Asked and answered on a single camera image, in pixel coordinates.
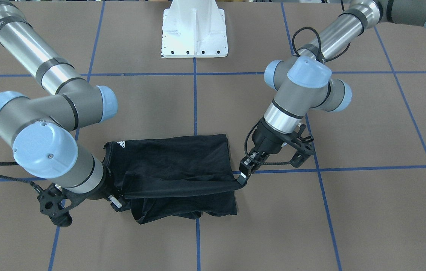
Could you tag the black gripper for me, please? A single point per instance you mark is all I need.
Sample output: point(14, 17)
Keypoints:
point(98, 191)
point(267, 141)

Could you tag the black printed t-shirt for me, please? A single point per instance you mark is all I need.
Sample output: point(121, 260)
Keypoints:
point(179, 176)

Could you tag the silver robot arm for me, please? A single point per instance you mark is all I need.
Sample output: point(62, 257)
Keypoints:
point(38, 130)
point(304, 82)

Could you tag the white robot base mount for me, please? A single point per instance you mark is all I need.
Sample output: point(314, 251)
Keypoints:
point(194, 28)

